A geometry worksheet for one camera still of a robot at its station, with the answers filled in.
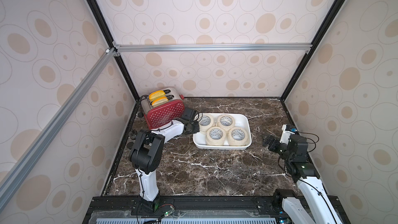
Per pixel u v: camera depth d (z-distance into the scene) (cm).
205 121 103
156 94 93
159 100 90
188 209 73
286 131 69
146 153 50
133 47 91
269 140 71
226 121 102
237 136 97
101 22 80
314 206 46
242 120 101
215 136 97
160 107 90
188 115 77
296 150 57
